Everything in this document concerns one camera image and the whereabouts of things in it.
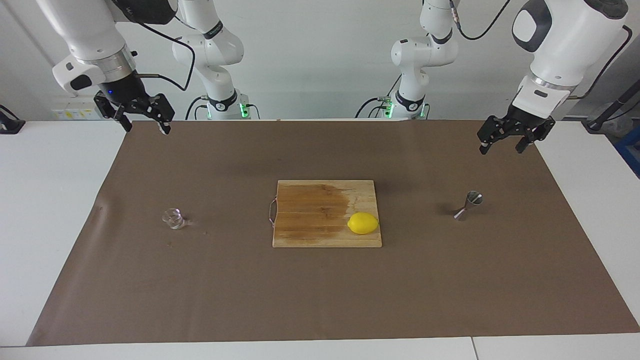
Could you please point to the small clear glass cup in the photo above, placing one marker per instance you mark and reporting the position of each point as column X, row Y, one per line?
column 174, row 218

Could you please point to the black stand pole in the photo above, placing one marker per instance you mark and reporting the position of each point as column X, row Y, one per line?
column 607, row 112

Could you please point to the yellow lemon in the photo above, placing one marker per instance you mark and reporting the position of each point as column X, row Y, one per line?
column 363, row 223

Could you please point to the white wall socket strip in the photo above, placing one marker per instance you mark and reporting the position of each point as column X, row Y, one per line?
column 75, row 112

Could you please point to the black table clamp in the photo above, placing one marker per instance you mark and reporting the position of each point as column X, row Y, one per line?
column 10, row 125

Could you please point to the blue box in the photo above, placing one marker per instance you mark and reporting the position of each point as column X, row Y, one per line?
column 631, row 150

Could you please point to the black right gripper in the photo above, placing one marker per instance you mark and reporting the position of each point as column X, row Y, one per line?
column 125, row 90

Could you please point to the wooden cutting board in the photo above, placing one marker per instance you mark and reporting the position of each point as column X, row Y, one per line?
column 310, row 220

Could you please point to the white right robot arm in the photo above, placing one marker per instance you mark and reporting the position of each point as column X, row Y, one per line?
column 90, row 30

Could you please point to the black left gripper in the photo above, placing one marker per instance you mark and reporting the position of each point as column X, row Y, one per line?
column 527, row 120

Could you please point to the steel jigger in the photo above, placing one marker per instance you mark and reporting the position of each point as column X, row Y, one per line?
column 472, row 198

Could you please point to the brown table mat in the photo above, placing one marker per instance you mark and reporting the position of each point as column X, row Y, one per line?
column 320, row 290

